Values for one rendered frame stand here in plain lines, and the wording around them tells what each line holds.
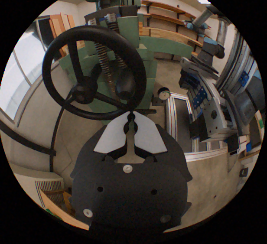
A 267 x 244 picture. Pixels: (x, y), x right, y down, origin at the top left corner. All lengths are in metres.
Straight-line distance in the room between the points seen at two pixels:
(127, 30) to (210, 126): 0.40
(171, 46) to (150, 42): 0.08
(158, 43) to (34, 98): 1.55
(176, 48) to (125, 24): 0.21
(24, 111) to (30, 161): 0.68
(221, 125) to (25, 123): 1.71
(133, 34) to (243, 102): 0.45
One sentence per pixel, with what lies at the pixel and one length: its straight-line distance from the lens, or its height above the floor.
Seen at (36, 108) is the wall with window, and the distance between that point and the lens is 1.50.
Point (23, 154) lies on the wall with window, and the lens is 1.49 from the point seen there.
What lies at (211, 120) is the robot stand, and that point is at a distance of 0.36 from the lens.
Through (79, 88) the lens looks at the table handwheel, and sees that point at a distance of 0.17.
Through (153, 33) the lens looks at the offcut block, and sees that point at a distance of 0.33.
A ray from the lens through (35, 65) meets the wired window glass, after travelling 1.74.
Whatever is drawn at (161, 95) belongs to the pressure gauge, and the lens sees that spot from 0.37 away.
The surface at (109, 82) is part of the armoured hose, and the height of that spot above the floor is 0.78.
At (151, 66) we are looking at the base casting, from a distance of 0.34.
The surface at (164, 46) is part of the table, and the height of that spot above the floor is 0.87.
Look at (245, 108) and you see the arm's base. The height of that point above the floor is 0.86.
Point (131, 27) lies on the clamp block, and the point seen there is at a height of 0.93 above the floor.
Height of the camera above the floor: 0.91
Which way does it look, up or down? 58 degrees down
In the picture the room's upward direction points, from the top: 5 degrees counter-clockwise
